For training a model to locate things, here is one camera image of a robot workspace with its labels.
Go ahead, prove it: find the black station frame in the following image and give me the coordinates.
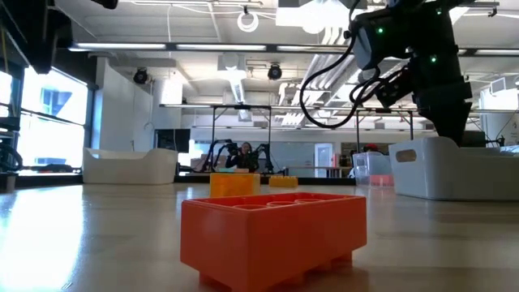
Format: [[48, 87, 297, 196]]
[[210, 104, 273, 175], [355, 107, 414, 153]]

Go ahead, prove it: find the orange long toy block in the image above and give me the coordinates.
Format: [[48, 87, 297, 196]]
[[179, 191, 368, 292]]

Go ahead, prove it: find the person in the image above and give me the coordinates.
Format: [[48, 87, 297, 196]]
[[225, 140, 260, 174]]

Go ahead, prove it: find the white coiled cable ring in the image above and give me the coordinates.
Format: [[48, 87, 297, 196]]
[[236, 11, 260, 33]]

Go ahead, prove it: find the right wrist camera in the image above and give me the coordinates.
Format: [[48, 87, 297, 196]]
[[373, 72, 415, 110]]

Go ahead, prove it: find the yellow long toy block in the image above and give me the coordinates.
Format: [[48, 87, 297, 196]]
[[268, 174, 299, 189]]

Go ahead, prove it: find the clear plastic bin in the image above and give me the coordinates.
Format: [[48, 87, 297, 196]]
[[350, 151, 395, 188]]

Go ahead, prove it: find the white door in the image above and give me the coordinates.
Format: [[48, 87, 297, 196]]
[[314, 142, 334, 178]]

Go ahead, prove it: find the grey plastic bin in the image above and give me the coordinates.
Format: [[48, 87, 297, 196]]
[[388, 135, 519, 202]]

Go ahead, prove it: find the white plastic bin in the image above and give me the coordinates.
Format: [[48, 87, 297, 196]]
[[82, 147, 179, 186]]

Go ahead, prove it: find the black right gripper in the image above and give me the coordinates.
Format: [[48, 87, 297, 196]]
[[411, 50, 474, 146]]

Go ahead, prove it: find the black monitor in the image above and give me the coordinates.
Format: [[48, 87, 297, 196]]
[[460, 129, 487, 149], [155, 128, 191, 154]]

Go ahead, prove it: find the dark machine silhouette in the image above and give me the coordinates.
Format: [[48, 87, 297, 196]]
[[0, 115, 24, 191]]

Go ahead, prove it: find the overhead light bar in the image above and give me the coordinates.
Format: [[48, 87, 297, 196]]
[[66, 40, 519, 57]]

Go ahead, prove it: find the small yellow toy block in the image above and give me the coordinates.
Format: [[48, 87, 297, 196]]
[[208, 172, 262, 199]]

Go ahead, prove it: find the white ceiling light panel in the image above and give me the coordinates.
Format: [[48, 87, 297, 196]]
[[275, 0, 368, 36]]

